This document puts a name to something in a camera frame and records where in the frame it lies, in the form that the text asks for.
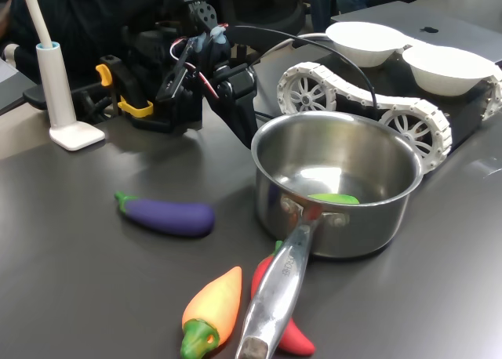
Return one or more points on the purple toy aubergine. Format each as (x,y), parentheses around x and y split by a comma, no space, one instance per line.
(168,216)

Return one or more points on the black office chair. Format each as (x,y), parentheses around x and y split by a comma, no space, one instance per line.
(266,6)

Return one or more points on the black yellow table clamp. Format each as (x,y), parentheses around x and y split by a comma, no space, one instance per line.
(129,84)

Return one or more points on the green yellow toy corn cob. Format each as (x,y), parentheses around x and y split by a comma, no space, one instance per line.
(333,199)

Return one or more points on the white bowl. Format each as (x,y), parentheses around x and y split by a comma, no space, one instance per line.
(447,69)
(364,41)

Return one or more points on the tracked vehicle with white tracks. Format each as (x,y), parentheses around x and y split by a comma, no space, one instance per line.
(408,128)

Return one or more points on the orange toy carrot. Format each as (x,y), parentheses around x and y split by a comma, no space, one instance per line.
(215,300)

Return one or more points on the red toy chilli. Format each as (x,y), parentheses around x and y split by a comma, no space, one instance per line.
(298,339)

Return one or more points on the black wrist camera board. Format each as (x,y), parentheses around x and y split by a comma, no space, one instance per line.
(172,80)

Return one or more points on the white post with base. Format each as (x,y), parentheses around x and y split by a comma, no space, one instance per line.
(59,100)

